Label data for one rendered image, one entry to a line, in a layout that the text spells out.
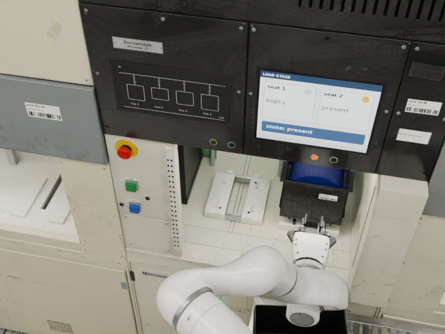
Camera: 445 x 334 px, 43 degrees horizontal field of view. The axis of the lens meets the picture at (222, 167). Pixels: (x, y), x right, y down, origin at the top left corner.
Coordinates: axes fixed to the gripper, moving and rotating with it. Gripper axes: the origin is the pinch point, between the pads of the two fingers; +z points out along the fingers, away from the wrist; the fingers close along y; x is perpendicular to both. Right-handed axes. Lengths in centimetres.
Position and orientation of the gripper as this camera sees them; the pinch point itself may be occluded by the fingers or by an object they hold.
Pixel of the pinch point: (312, 222)
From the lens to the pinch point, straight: 167.4
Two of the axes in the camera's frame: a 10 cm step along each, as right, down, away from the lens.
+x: 0.1, -7.1, -7.1
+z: 2.0, -6.9, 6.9
